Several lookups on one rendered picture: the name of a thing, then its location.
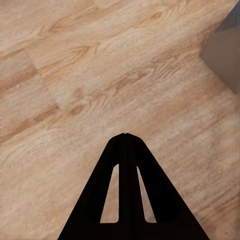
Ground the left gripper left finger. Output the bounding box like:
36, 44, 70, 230
58, 133, 133, 240

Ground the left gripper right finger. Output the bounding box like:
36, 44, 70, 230
125, 133, 210, 240

